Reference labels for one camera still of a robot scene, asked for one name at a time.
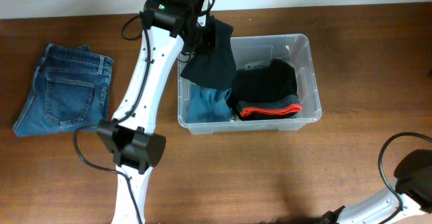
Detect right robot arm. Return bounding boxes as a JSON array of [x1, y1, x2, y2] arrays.
[[317, 149, 431, 224]]

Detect black cloth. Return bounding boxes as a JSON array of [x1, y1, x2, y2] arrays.
[[180, 16, 236, 90]]

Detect dark blue jeans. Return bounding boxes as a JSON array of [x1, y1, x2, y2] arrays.
[[13, 43, 113, 137]]

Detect small teal blue cloth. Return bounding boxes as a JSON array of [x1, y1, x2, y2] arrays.
[[186, 84, 232, 123]]

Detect clear plastic storage bin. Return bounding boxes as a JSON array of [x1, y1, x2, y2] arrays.
[[177, 34, 322, 135]]

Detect black cable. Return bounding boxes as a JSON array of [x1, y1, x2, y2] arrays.
[[73, 0, 217, 224], [377, 132, 432, 224]]

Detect light blue denim shorts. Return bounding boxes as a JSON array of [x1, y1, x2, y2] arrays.
[[236, 57, 302, 121]]

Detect right black cable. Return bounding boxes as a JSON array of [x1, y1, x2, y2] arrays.
[[377, 132, 432, 224]]

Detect black shorts red waistband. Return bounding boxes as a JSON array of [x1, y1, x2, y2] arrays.
[[226, 58, 303, 121]]

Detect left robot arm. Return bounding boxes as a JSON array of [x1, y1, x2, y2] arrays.
[[97, 0, 215, 223]]

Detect left black cable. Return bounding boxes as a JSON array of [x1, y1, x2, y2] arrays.
[[73, 0, 217, 224]]

